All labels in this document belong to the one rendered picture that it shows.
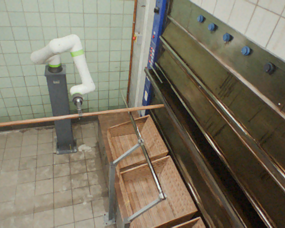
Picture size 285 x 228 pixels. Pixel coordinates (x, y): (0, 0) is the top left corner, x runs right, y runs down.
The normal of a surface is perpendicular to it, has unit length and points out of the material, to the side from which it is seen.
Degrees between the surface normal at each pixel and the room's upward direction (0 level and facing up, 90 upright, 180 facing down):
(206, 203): 70
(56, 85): 90
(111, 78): 90
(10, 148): 0
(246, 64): 90
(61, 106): 90
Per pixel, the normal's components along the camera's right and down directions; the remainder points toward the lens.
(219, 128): -0.86, -0.16
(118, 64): 0.29, 0.64
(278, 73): -0.95, 0.11
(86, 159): 0.11, -0.77
